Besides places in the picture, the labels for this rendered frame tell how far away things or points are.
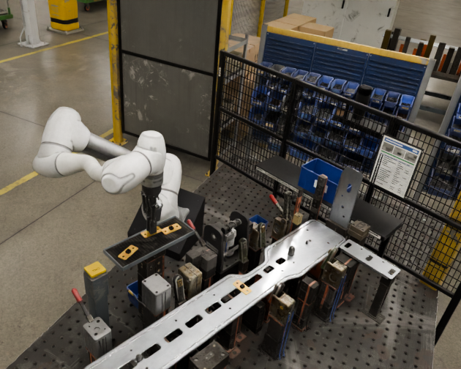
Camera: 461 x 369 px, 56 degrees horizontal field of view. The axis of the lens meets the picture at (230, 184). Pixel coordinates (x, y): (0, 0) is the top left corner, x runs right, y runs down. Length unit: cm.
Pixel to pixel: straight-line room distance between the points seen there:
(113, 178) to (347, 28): 745
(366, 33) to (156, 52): 498
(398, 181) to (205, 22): 232
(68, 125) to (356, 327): 165
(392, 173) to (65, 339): 179
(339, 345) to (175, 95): 296
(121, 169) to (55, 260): 218
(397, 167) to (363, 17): 626
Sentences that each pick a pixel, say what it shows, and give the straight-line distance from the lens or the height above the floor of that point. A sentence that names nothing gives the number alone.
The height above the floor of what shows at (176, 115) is 54.
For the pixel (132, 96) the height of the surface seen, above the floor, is 61.
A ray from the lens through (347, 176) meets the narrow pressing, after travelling 225.
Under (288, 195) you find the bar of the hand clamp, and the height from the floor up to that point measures 120.
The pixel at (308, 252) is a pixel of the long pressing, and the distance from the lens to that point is 215.
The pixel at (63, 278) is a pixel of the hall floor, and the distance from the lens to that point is 342.
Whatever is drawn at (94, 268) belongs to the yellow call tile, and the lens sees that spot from 176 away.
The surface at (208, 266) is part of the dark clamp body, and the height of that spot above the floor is 104.
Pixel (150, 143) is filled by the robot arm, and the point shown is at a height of 163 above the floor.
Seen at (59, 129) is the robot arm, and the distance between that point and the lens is 202.
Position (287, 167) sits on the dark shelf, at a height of 103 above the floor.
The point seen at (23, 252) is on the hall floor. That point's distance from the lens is 370.
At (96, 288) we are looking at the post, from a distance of 178.
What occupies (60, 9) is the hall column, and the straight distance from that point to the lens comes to 930.
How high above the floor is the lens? 236
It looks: 32 degrees down
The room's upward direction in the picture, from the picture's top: 7 degrees clockwise
